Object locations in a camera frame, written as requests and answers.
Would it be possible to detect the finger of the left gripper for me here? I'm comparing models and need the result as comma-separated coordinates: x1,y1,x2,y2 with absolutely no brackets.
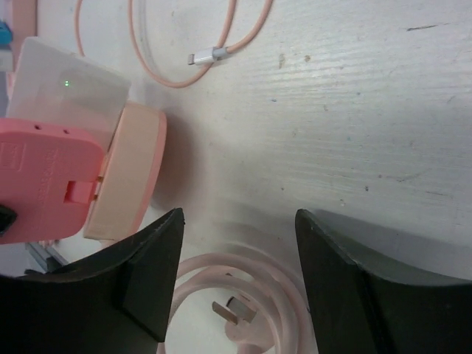
0,206,18,236

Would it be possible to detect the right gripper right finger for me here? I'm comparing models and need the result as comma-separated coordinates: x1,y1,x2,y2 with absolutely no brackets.
295,209,471,353

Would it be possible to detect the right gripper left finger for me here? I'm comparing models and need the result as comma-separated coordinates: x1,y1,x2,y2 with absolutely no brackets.
1,208,184,354

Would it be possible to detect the pink plug adapter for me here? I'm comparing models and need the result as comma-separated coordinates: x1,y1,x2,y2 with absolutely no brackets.
1,118,104,244

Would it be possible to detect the round pink power socket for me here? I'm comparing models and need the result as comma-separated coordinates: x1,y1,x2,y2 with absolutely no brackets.
83,101,167,242

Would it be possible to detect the blue flat plug adapter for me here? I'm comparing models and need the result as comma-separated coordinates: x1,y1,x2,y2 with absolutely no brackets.
0,20,13,46

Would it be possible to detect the white large charger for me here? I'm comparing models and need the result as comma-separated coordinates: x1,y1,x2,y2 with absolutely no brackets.
7,37,131,150

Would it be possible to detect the coiled pink socket cord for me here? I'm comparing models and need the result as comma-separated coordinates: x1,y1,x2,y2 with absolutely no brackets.
156,252,318,354

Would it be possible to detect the pink charging cable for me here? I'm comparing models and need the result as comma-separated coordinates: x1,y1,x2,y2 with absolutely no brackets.
73,0,276,89

